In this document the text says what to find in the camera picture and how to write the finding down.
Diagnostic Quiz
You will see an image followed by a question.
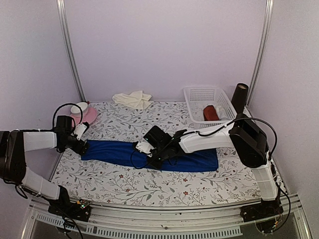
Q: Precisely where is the pink saucer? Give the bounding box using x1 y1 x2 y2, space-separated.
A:
70 107 98 125

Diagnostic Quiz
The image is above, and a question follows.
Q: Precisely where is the aluminium frame post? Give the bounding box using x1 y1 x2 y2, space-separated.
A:
246 0 274 107
56 0 86 101

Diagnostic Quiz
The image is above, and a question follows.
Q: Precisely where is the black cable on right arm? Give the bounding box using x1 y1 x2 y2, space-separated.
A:
131 117 292 217

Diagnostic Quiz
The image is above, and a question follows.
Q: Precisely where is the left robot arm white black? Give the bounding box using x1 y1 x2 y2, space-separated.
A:
0 116 90 216

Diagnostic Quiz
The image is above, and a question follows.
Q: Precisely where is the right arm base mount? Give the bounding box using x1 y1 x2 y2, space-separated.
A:
240 201 284 222

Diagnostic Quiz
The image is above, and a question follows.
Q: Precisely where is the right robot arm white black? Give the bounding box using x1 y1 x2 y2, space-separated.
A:
136 114 281 217

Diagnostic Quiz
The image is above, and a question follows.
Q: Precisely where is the white teacup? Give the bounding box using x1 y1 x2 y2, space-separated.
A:
70 102 89 117

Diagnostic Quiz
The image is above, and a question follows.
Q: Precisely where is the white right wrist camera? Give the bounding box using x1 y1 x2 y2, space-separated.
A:
135 141 154 157

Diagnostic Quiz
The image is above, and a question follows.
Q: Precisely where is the dark brown cylinder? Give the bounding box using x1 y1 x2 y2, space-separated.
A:
231 83 249 114

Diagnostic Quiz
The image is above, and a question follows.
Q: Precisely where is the clear plastic item in basket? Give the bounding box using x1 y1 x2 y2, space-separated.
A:
215 106 229 120

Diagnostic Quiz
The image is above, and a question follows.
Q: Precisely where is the blue microfibre towel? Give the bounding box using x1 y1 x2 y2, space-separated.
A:
81 140 219 173

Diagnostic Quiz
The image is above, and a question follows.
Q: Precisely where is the left aluminium frame post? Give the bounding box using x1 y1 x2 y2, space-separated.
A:
56 0 86 101

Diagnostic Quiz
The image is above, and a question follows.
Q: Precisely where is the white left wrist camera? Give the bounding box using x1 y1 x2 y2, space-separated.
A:
73 122 90 140

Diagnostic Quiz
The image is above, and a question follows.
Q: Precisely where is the aluminium front rail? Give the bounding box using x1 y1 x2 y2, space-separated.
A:
21 194 314 239

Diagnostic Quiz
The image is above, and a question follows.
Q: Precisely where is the floral patterned table mat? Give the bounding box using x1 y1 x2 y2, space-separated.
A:
49 101 285 207

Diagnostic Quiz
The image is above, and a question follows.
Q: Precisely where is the right aluminium frame post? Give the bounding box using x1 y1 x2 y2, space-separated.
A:
246 0 274 107

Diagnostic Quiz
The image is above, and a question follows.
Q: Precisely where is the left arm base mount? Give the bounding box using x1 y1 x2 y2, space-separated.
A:
48 200 92 222

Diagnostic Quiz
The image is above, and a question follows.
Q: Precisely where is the red-brown rolled towel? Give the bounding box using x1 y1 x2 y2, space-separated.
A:
203 105 219 121

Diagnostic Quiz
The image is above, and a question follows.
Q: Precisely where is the cream crumpled cloth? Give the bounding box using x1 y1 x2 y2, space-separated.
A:
112 91 153 110

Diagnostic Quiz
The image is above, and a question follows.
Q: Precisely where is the white perforated plastic basket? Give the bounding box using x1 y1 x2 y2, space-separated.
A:
183 87 237 129

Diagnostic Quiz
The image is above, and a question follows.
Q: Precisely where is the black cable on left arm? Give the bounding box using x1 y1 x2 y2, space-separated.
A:
52 102 84 132

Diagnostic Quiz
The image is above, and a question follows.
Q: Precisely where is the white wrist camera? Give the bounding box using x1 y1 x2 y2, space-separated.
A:
135 141 154 157
73 122 90 140

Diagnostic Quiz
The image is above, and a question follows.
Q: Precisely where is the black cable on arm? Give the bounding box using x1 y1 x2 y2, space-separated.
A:
131 117 292 217
52 102 84 132

